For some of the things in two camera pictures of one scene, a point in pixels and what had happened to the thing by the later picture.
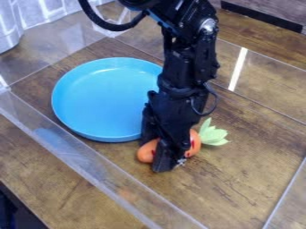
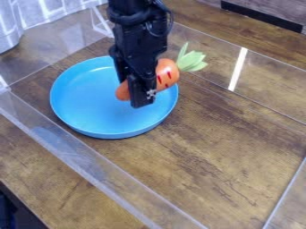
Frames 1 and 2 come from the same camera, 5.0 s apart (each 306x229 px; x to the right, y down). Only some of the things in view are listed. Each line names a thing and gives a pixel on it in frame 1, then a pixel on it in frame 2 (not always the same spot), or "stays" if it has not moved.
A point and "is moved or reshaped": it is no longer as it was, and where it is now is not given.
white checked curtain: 21,14 stays
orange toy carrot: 209,135 is moved or reshaped
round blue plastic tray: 99,95 stays
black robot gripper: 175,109 -> 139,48
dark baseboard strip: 259,15 stays
